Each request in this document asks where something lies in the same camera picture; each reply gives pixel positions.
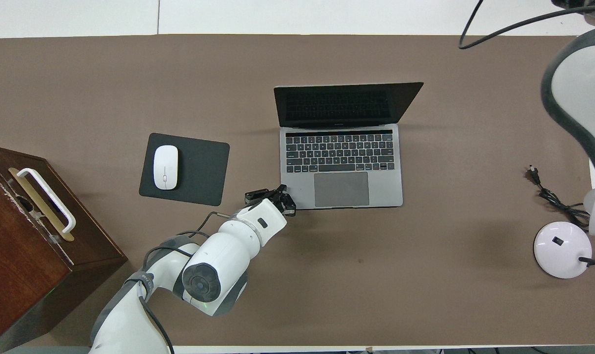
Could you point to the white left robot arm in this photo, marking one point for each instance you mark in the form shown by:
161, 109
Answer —
223, 255

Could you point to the silver laptop with apple logo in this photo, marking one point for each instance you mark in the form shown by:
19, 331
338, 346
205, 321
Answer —
386, 191

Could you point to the black mouse pad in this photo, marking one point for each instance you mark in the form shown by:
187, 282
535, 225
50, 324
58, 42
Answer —
201, 172

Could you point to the dark brown wooden box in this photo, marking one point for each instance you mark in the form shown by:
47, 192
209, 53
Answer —
27, 275

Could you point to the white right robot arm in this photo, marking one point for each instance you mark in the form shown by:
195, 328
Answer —
582, 83

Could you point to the white computer mouse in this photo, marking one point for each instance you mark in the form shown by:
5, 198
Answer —
165, 167

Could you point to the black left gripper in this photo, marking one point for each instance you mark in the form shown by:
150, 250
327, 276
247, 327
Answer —
272, 196

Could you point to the white desk lamp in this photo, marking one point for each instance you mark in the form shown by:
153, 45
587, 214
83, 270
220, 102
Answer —
563, 246

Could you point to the brown table mat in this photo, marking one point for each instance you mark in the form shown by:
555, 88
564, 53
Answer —
376, 295

